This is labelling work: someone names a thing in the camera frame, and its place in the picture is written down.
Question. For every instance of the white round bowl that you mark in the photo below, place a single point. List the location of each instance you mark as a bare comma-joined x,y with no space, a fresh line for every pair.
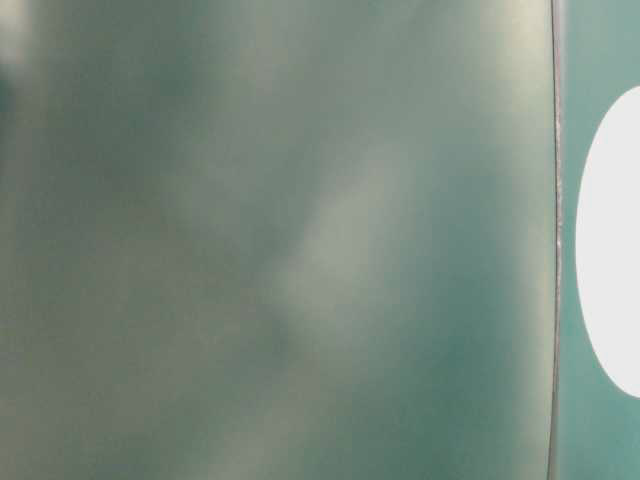
607,243

